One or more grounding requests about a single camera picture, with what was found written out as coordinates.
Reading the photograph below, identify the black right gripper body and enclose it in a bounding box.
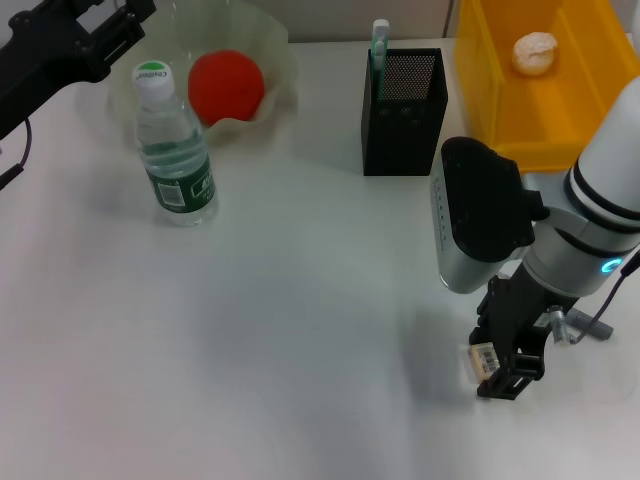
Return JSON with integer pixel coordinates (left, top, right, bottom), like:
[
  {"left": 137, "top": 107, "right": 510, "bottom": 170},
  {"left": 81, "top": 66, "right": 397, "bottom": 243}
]
[{"left": 469, "top": 264, "right": 576, "bottom": 359}]

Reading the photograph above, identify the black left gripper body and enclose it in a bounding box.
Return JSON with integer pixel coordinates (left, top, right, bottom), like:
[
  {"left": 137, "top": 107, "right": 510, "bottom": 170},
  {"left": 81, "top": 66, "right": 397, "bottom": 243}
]
[{"left": 0, "top": 0, "right": 111, "bottom": 142}]

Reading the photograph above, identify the beige eraser with barcode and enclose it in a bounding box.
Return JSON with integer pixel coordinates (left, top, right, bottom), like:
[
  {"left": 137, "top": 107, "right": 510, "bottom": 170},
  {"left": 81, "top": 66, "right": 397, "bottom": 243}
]
[{"left": 464, "top": 341, "right": 505, "bottom": 385}]

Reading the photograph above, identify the grey marker pen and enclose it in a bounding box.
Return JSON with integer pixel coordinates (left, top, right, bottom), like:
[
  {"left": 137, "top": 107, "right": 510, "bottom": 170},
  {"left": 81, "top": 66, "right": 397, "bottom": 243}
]
[{"left": 567, "top": 307, "right": 615, "bottom": 341}]

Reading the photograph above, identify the red knitted ball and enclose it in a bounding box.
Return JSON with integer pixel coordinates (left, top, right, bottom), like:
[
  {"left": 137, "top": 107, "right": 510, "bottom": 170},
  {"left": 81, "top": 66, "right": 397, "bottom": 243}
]
[{"left": 187, "top": 48, "right": 266, "bottom": 125}]

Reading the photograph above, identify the clear green-label water bottle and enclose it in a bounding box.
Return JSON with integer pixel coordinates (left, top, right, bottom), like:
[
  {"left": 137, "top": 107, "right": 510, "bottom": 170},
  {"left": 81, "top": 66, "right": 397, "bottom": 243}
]
[{"left": 130, "top": 59, "right": 220, "bottom": 227}]

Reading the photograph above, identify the green utility knife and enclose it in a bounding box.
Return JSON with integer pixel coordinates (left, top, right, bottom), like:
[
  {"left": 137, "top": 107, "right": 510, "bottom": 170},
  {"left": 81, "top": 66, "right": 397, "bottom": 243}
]
[{"left": 371, "top": 18, "right": 391, "bottom": 101}]

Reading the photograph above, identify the white paper ball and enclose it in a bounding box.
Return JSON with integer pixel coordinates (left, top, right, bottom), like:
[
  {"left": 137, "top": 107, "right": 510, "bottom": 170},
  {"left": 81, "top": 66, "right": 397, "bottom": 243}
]
[{"left": 510, "top": 32, "right": 559, "bottom": 77}]

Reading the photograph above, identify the translucent green fruit plate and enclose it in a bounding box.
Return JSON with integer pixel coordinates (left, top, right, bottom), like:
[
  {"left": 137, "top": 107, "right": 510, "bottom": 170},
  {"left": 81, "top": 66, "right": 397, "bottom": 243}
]
[{"left": 102, "top": 0, "right": 301, "bottom": 146}]

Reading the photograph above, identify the black mesh pen holder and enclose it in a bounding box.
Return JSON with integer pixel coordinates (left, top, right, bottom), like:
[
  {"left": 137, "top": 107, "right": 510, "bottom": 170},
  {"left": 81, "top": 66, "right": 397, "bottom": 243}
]
[{"left": 362, "top": 47, "right": 450, "bottom": 177}]

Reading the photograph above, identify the yellow plastic bin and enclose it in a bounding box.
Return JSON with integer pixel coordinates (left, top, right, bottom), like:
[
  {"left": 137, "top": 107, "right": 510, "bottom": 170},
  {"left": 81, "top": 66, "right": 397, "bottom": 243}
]
[{"left": 452, "top": 0, "right": 640, "bottom": 174}]

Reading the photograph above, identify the grey right gripper cable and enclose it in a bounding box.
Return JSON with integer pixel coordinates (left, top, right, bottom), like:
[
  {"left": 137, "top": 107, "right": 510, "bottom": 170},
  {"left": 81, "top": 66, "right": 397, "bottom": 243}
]
[{"left": 547, "top": 249, "right": 640, "bottom": 346}]

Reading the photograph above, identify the dark left gripper cable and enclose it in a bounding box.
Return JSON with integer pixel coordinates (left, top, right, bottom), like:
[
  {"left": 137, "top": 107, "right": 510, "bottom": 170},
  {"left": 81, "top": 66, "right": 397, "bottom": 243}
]
[{"left": 0, "top": 117, "right": 34, "bottom": 191}]

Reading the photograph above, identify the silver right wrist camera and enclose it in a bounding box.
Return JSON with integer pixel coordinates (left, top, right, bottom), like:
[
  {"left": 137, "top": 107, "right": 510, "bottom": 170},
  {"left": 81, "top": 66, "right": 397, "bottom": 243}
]
[{"left": 429, "top": 135, "right": 549, "bottom": 295}]

